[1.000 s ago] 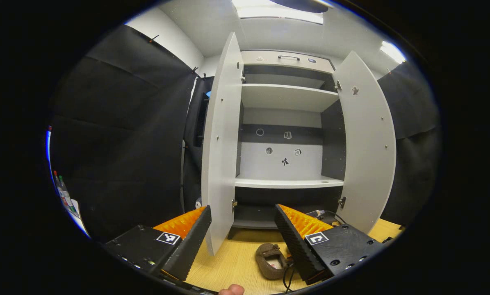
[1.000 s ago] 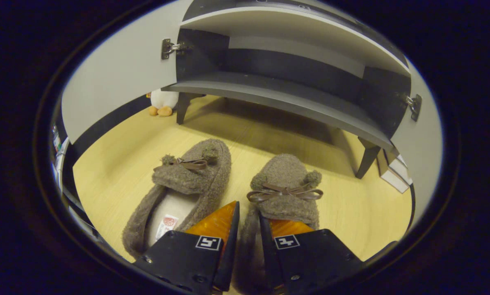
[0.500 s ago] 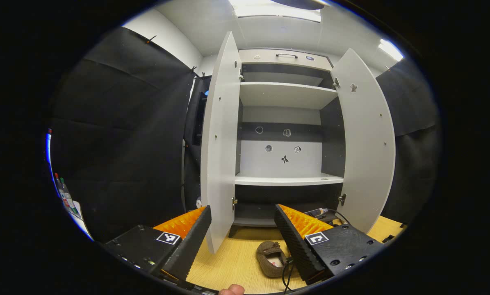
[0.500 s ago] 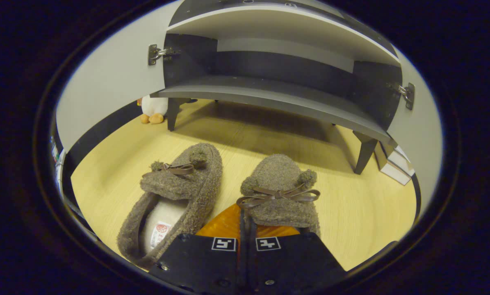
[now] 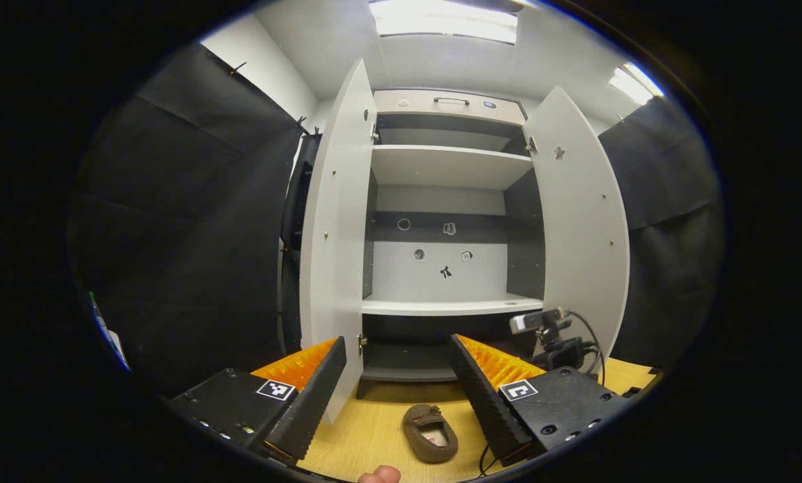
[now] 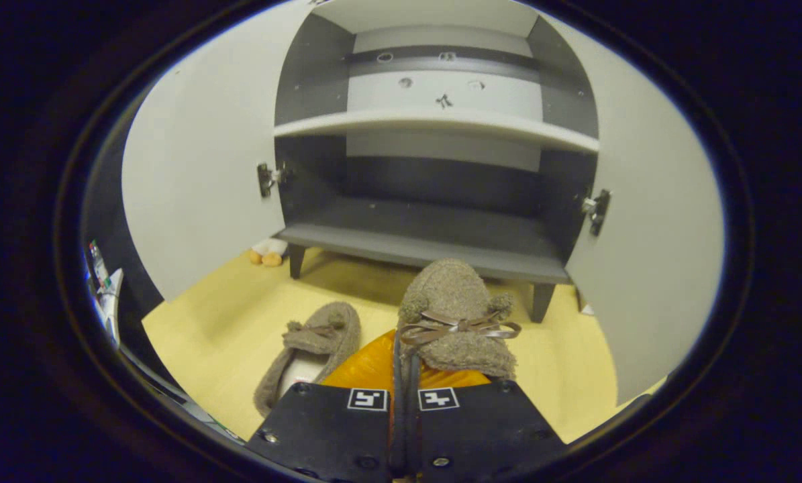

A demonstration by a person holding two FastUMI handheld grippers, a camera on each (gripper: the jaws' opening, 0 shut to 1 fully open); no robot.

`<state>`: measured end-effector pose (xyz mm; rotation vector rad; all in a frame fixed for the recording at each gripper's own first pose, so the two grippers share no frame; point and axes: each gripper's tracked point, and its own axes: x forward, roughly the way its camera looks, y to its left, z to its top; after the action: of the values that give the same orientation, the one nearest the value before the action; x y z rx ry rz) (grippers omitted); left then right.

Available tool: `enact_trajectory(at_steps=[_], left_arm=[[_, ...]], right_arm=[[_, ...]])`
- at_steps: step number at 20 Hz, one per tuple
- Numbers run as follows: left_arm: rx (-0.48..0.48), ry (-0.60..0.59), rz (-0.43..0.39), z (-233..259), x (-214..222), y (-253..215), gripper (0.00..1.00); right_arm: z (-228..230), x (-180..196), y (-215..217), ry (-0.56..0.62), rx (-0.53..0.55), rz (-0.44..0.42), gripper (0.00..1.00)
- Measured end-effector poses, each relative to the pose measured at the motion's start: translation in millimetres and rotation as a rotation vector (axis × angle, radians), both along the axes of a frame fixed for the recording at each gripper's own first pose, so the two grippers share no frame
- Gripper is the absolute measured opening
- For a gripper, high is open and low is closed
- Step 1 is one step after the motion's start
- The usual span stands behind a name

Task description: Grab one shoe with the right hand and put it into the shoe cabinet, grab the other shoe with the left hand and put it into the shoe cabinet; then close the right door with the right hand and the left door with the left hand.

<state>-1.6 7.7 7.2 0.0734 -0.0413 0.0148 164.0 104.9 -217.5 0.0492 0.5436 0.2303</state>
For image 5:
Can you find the small black object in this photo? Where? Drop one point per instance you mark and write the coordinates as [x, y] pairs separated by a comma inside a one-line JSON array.
[[632, 392]]

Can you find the grey shoe cabinet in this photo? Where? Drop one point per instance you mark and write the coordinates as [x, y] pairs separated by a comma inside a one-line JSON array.
[[441, 164]]

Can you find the brown fuzzy shoe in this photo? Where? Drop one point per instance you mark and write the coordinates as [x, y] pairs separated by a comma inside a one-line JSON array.
[[414, 429]]

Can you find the grey shoe cabinet door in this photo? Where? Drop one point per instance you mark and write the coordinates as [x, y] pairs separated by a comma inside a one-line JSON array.
[[582, 235], [337, 235]]

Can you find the large ceiling light panel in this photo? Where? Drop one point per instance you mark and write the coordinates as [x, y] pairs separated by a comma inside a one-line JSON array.
[[444, 20]]

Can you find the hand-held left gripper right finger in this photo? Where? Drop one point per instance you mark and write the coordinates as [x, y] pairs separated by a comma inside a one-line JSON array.
[[484, 402]]

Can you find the small ceiling light panel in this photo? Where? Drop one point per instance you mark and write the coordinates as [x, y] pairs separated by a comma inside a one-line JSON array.
[[634, 84]]

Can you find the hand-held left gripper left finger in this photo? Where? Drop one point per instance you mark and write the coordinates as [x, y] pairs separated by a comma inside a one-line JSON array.
[[310, 409]]

